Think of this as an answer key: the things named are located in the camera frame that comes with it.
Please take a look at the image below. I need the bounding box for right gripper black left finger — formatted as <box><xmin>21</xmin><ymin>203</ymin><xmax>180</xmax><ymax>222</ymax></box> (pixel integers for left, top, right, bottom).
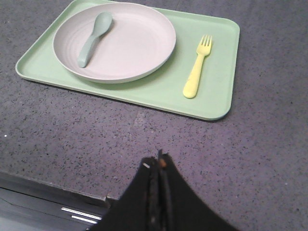
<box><xmin>90</xmin><ymin>157</ymin><xmax>161</xmax><ymax>231</ymax></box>

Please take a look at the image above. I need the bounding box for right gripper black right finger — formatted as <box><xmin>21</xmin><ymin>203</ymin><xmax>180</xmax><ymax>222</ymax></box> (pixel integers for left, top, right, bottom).
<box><xmin>158</xmin><ymin>150</ymin><xmax>237</xmax><ymax>231</ymax></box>

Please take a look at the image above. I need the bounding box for yellow plastic fork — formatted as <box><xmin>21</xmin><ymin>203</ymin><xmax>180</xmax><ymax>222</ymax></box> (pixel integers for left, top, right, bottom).
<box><xmin>182</xmin><ymin>35</ymin><xmax>212</xmax><ymax>99</ymax></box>

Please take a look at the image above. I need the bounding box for white round plate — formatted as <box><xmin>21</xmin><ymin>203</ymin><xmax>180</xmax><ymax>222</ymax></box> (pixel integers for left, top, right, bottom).
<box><xmin>53</xmin><ymin>3</ymin><xmax>176</xmax><ymax>83</ymax></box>

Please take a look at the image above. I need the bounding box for light green serving tray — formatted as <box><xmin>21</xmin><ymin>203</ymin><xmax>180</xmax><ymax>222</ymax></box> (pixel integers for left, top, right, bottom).
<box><xmin>15</xmin><ymin>0</ymin><xmax>240</xmax><ymax>120</ymax></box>

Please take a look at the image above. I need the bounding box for pale green plastic spoon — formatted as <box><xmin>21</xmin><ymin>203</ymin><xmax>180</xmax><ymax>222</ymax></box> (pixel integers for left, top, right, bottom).
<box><xmin>77</xmin><ymin>12</ymin><xmax>113</xmax><ymax>68</ymax></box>

